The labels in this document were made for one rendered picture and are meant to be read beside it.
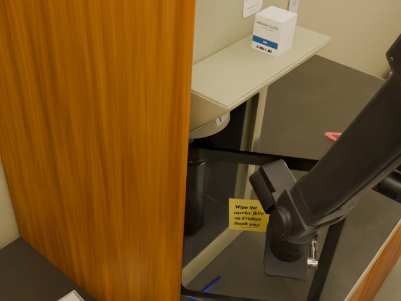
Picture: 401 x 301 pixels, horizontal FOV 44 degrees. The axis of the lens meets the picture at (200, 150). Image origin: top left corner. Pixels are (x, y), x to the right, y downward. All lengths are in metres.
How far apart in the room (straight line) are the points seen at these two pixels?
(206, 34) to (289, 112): 1.02
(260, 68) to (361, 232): 0.70
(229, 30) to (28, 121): 0.40
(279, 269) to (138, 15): 0.44
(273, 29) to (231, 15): 0.07
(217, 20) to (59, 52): 0.25
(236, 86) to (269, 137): 0.90
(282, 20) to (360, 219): 0.74
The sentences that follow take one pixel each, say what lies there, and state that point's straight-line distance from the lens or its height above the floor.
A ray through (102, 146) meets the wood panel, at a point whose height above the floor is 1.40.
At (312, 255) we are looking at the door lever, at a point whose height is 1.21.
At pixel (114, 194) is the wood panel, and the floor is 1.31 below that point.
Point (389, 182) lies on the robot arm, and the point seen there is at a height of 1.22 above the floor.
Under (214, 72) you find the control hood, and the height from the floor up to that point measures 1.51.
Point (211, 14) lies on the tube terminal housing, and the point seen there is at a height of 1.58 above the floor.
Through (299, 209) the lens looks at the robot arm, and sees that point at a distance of 0.62.
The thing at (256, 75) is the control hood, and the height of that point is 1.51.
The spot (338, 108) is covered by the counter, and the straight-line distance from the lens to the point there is 1.85.
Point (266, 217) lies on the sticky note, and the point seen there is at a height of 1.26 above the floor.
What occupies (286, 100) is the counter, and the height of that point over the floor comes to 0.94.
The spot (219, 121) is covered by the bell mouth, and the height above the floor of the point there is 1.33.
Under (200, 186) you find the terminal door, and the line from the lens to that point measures 0.85.
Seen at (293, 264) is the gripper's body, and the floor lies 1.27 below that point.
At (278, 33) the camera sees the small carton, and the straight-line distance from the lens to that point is 0.81.
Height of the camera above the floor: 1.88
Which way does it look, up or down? 38 degrees down
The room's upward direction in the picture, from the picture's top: 4 degrees clockwise
